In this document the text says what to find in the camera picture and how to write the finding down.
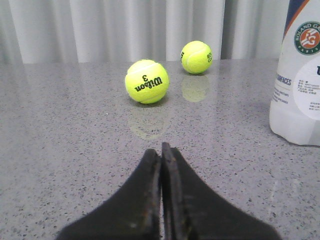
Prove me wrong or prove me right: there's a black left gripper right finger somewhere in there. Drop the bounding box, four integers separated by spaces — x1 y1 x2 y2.
161 142 281 240

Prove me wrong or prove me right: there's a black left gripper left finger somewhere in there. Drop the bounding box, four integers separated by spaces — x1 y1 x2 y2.
57 149 161 240

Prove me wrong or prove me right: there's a white blue tennis ball can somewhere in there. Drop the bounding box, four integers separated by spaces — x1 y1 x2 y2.
269 0 320 146

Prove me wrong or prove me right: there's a far left tennis ball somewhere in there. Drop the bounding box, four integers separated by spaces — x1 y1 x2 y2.
124 59 170 104

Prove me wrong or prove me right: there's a tennis ball with Roland Garros print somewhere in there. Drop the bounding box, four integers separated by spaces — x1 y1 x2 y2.
180 40 213 74

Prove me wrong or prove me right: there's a grey white curtain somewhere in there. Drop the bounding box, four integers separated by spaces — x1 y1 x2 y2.
0 0 289 64

